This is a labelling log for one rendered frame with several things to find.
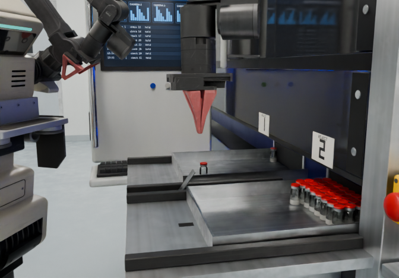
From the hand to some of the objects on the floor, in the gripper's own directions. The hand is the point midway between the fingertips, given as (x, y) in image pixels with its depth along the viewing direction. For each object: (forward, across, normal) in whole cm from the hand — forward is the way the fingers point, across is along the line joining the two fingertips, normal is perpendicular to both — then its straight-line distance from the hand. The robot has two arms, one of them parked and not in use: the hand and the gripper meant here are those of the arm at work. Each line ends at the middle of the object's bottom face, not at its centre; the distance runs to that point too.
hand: (199, 128), depth 62 cm
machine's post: (+109, -29, +6) cm, 113 cm away
